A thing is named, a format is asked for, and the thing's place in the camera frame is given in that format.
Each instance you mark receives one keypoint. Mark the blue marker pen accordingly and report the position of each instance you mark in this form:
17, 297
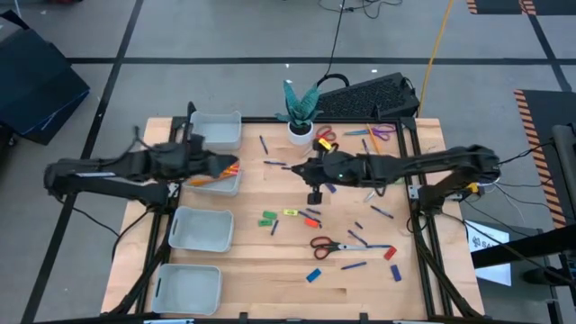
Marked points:
263, 145

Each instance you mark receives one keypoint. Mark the black metal table frame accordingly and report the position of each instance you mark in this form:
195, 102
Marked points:
270, 120

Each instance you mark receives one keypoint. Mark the yellow connector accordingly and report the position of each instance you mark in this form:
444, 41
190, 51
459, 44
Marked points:
472, 187

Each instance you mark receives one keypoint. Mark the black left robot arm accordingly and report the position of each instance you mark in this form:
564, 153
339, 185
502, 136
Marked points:
112, 168

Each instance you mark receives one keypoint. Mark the yellow eraser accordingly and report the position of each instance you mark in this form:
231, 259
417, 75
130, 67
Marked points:
290, 212

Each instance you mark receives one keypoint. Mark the red eraser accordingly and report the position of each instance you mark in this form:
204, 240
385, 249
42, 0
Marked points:
390, 253

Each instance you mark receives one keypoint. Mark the green plant in white pot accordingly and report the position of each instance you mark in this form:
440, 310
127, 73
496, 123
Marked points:
299, 110

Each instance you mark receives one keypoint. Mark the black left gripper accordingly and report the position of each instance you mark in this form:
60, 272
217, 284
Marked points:
195, 159

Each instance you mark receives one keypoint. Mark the black and red scissors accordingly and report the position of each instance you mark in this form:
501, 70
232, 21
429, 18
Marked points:
340, 246

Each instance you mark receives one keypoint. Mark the dark blue eraser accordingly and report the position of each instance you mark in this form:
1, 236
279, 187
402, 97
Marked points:
331, 188
395, 272

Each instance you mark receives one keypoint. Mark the white paper sign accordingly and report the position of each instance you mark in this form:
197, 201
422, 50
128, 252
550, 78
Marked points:
488, 274

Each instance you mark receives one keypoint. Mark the green eraser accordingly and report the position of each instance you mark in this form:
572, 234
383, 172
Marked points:
270, 215
265, 222

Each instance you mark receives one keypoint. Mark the dark blue pen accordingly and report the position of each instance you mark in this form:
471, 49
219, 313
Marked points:
365, 146

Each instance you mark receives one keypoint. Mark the black floor block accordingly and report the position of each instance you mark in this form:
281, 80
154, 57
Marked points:
36, 90

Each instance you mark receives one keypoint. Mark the light blue eraser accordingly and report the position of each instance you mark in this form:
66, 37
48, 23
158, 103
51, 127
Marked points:
313, 275

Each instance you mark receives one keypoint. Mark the black hazard striped floor mat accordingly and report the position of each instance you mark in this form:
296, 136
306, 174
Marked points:
544, 117
499, 6

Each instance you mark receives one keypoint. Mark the grey plastic bin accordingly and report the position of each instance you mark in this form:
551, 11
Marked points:
186, 290
218, 130
200, 229
216, 190

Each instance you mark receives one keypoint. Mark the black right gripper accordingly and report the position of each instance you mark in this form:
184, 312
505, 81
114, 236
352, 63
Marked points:
335, 168

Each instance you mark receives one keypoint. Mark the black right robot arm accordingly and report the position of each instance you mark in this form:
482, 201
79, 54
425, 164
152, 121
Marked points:
427, 164

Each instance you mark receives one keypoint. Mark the purple and teal scissors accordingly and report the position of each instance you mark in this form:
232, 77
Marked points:
360, 132

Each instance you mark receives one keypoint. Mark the black metal beam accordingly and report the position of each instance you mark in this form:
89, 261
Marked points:
531, 245

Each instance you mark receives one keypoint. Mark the dark grey post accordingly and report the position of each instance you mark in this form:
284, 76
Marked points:
567, 171

